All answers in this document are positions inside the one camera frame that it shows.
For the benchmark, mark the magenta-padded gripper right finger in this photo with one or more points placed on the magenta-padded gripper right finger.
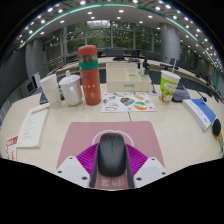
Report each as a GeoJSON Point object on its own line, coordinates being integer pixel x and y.
{"type": "Point", "coordinates": [151, 169]}

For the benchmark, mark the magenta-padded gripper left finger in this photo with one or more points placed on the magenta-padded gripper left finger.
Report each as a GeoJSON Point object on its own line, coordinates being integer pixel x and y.
{"type": "Point", "coordinates": [68, 169]}

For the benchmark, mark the black computer mouse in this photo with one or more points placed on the black computer mouse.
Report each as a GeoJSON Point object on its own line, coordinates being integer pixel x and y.
{"type": "Point", "coordinates": [111, 155]}

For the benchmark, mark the pink mouse pad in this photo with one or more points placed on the pink mouse pad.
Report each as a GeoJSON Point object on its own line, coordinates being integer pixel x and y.
{"type": "Point", "coordinates": [83, 136]}

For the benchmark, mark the white printed leaflet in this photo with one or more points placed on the white printed leaflet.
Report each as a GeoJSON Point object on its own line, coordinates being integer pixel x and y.
{"type": "Point", "coordinates": [33, 128]}

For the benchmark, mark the red and white pamphlet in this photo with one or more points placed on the red and white pamphlet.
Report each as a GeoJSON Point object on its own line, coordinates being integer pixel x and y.
{"type": "Point", "coordinates": [11, 145]}

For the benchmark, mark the blue and white book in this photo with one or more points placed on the blue and white book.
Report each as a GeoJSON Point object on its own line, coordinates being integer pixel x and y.
{"type": "Point", "coordinates": [201, 113]}

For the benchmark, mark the white lidded mug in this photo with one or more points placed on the white lidded mug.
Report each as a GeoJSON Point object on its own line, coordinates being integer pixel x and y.
{"type": "Point", "coordinates": [71, 90]}

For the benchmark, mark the stack of white paper cups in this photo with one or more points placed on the stack of white paper cups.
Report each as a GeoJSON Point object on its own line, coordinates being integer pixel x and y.
{"type": "Point", "coordinates": [51, 90]}

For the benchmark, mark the green printed cup with straw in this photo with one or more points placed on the green printed cup with straw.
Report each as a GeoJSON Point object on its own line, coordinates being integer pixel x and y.
{"type": "Point", "coordinates": [168, 87]}

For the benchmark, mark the red bottle with green band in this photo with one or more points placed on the red bottle with green band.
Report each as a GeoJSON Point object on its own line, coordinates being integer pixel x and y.
{"type": "Point", "coordinates": [89, 81]}

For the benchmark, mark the white standing panel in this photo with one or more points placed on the white standing panel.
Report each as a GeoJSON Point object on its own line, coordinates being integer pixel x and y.
{"type": "Point", "coordinates": [36, 80]}

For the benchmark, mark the long curved conference desk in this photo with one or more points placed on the long curved conference desk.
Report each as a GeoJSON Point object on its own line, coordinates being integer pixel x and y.
{"type": "Point", "coordinates": [110, 60]}

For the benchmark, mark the dark office chairs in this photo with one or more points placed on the dark office chairs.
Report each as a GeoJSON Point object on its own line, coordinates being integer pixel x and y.
{"type": "Point", "coordinates": [115, 52]}

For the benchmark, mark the ceiling lights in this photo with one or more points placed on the ceiling lights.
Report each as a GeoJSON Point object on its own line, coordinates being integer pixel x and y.
{"type": "Point", "coordinates": [120, 11]}

